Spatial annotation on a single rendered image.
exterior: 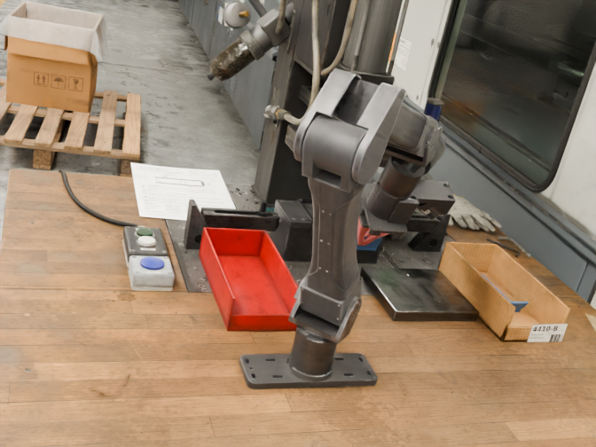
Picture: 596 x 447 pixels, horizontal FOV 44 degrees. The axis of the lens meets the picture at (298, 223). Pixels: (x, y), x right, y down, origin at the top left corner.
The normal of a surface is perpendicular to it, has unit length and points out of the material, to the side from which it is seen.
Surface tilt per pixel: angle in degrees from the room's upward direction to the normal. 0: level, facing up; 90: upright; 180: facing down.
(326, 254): 110
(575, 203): 90
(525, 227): 90
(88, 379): 0
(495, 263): 90
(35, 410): 0
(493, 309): 90
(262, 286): 0
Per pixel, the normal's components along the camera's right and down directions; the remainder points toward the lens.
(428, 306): 0.19, -0.90
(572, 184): -0.95, -0.07
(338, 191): -0.52, 0.56
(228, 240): 0.29, 0.44
